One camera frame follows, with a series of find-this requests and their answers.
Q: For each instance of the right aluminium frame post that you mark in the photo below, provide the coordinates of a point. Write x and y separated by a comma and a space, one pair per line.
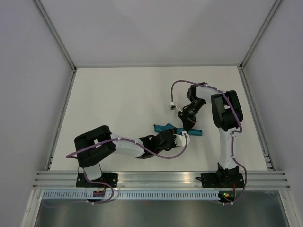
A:
264, 26

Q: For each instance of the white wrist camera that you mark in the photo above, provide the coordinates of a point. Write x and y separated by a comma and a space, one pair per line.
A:
182, 140
174, 106

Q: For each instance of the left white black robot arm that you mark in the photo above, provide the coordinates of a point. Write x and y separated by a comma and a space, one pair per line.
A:
100, 142

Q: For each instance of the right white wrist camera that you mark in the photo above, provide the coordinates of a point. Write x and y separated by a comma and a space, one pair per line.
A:
174, 106

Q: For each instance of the teal cloth napkin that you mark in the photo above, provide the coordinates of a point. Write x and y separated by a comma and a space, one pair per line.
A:
168, 126

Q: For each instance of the aluminium frame post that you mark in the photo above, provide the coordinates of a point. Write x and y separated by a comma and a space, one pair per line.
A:
53, 31
264, 26

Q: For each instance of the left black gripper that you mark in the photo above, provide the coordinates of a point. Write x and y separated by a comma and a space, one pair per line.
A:
173, 144

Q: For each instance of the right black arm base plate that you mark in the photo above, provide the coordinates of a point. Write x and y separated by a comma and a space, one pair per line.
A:
213, 180

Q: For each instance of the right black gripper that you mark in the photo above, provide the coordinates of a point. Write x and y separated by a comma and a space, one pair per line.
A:
189, 122

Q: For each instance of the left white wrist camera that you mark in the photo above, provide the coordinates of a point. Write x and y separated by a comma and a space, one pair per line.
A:
182, 140

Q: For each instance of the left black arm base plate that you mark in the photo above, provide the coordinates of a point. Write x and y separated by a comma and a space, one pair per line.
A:
104, 181

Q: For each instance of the aluminium front rail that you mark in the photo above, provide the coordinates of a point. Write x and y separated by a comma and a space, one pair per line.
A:
163, 180

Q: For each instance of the left aluminium frame post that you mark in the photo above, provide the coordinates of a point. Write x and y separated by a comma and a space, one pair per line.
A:
53, 31

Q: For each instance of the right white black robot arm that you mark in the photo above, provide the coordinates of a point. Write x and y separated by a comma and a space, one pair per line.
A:
227, 116

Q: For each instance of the white slotted cable duct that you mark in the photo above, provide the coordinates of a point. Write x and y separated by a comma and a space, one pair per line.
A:
148, 195

